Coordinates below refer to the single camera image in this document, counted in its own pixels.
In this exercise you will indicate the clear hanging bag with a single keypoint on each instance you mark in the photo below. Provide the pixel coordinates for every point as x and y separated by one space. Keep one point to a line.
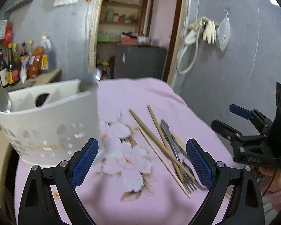
223 32

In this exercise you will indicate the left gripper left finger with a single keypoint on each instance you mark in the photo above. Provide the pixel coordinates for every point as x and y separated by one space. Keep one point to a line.
37 204

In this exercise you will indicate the right hand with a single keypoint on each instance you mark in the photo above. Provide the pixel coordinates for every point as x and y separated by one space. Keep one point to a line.
274 184

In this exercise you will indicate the large steel spoon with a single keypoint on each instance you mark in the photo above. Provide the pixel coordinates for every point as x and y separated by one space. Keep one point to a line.
90 81

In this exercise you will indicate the clear oil jug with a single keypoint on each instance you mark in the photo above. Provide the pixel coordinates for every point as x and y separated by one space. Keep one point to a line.
46 61

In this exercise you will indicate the pink floral tablecloth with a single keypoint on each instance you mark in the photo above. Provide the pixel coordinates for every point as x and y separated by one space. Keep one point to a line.
130 184

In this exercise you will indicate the dark wine bottle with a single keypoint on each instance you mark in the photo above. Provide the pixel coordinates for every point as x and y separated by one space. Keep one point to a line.
3 71

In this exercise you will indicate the wooden shelf unit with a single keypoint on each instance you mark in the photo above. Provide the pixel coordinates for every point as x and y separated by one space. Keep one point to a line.
122 20

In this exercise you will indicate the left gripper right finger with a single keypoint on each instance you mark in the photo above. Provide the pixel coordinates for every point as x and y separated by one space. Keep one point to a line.
245 205

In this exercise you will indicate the cream rubber gloves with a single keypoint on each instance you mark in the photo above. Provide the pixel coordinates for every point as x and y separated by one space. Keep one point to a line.
201 27

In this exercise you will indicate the dark grey cabinet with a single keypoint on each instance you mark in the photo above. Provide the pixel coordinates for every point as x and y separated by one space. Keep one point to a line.
136 62

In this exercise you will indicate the wooden door frame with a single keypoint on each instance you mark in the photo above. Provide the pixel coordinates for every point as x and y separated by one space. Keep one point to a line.
179 25

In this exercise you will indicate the soy sauce bottle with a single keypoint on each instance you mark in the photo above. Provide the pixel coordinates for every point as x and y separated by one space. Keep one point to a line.
12 68

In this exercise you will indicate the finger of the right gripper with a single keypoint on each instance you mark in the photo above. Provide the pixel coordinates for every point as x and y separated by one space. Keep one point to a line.
254 116
226 131

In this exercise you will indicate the steel fork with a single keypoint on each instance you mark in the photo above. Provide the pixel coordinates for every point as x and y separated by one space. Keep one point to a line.
186 181
189 169

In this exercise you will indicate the red plastic bag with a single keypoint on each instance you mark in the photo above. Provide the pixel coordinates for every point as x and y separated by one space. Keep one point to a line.
8 35

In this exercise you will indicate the white plastic utensil holder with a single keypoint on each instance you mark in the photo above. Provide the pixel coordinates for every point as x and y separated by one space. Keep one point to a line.
49 123

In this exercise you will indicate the wooden chopstick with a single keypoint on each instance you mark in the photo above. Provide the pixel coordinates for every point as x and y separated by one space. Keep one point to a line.
166 164
160 145
179 141
165 143

